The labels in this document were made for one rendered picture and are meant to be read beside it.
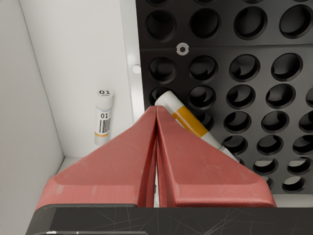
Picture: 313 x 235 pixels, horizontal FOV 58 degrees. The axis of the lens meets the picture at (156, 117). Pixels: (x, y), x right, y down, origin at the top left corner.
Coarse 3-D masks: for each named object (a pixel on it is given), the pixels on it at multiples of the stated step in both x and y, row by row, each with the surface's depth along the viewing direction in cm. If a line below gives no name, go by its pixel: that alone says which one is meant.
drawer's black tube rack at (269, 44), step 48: (192, 0) 11; (240, 0) 11; (288, 0) 11; (192, 48) 12; (240, 48) 12; (288, 48) 12; (192, 96) 17; (240, 96) 16; (288, 96) 13; (240, 144) 15; (288, 144) 14; (288, 192) 16
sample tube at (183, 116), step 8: (160, 96) 13; (168, 96) 13; (160, 104) 13; (168, 104) 13; (176, 104) 13; (176, 112) 13; (184, 112) 13; (184, 120) 12; (192, 120) 12; (192, 128) 12; (200, 128) 12; (200, 136) 12; (208, 136) 12; (216, 144) 12; (224, 152) 12
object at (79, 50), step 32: (32, 0) 17; (64, 0) 17; (96, 0) 17; (32, 32) 18; (64, 32) 18; (96, 32) 18; (64, 64) 20; (96, 64) 19; (64, 96) 21; (128, 96) 21; (64, 128) 23; (128, 128) 22; (64, 160) 24
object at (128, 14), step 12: (120, 0) 16; (132, 0) 16; (132, 12) 16; (132, 24) 17; (132, 36) 17; (132, 48) 17; (132, 60) 18; (132, 72) 18; (132, 84) 19; (132, 96) 19; (132, 108) 20
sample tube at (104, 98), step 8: (96, 96) 20; (104, 96) 20; (112, 96) 20; (96, 104) 20; (104, 104) 20; (112, 104) 20; (96, 112) 20; (104, 112) 20; (96, 120) 21; (104, 120) 21; (96, 128) 21; (104, 128) 21; (96, 136) 22; (104, 136) 22; (96, 144) 22
